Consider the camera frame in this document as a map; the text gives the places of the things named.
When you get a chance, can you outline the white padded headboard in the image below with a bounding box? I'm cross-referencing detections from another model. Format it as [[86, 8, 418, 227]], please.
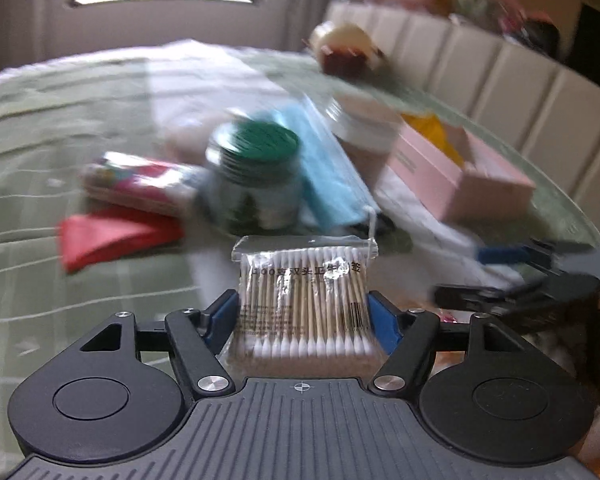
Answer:
[[325, 2, 600, 211]]

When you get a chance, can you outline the blue face mask packet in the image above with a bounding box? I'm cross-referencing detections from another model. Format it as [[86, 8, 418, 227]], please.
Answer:
[[260, 97, 381, 241]]

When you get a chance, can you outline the glass jar with green lid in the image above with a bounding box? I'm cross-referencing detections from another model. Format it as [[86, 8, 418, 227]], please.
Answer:
[[202, 121, 303, 233]]

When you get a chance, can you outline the red cloth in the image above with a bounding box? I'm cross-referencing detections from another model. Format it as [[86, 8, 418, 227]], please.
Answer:
[[57, 205, 185, 275]]

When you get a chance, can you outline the colourful tissue packet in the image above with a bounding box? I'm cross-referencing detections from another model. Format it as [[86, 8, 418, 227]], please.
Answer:
[[80, 152, 211, 218]]

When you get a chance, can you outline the pink box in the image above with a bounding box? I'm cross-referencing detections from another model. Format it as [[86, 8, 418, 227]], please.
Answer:
[[387, 122, 537, 223]]

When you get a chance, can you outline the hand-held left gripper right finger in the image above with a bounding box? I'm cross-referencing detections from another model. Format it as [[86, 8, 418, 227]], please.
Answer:
[[367, 292, 526, 396]]

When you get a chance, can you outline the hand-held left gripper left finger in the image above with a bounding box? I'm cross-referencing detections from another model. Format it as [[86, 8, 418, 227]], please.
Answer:
[[77, 290, 241, 396]]

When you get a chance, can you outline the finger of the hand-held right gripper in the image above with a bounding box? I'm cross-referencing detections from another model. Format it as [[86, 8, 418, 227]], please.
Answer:
[[475, 239, 588, 267], [432, 280, 548, 313]]

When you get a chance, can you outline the green grid bedsheet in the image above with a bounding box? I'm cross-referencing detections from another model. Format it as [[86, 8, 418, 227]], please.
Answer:
[[0, 40, 600, 411]]

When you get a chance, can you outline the cotton swab packet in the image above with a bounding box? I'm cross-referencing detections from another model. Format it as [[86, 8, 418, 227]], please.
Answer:
[[231, 234, 381, 378]]

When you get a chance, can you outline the yellow packet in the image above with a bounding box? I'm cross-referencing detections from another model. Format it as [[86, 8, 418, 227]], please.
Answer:
[[400, 112, 473, 166]]

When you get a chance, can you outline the round white tin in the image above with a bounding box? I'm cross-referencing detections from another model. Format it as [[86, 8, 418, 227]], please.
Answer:
[[325, 95, 406, 153]]

